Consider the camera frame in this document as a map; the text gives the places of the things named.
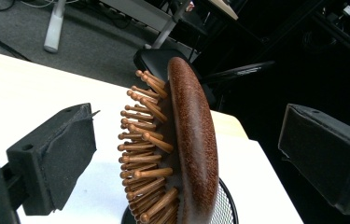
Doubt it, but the wooden hairbrush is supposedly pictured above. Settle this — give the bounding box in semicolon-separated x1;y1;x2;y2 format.
117;56;219;224

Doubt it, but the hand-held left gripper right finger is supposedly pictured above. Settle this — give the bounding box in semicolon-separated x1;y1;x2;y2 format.
278;104;350;217

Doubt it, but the black metal stand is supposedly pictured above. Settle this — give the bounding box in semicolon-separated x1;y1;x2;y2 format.
302;8;350;66

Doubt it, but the white table mat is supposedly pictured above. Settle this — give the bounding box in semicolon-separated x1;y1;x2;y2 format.
0;62;305;224

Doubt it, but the black mesh pen holder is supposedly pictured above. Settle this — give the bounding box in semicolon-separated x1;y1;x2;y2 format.
120;176;240;224

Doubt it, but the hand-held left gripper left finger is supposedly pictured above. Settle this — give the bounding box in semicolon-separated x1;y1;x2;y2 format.
7;103;97;217

